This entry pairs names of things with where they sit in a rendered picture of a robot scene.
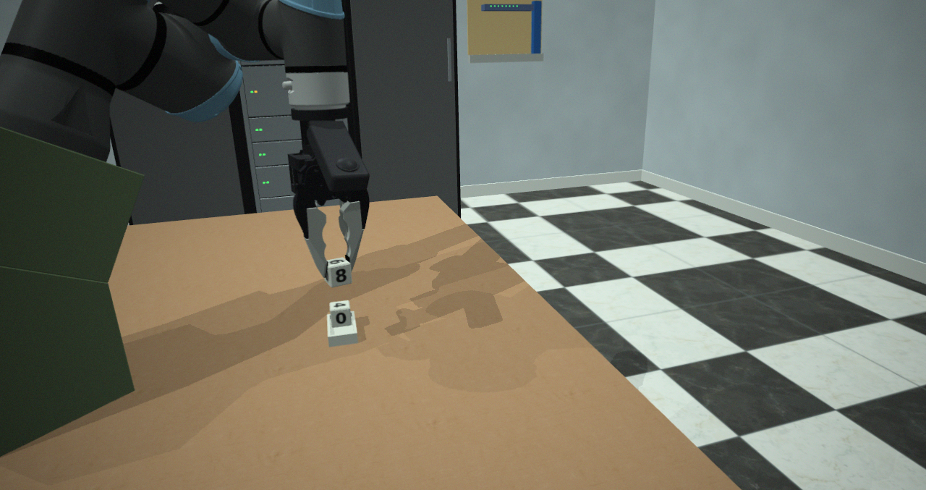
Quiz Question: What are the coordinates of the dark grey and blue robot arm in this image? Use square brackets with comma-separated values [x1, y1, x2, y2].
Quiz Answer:
[0, 0, 370, 192]

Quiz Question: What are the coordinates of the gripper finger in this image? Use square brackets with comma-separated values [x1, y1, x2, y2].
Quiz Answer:
[339, 189, 370, 271]
[293, 183, 328, 278]

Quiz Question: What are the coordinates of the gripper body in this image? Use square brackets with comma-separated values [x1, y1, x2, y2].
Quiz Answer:
[288, 106, 357, 206]

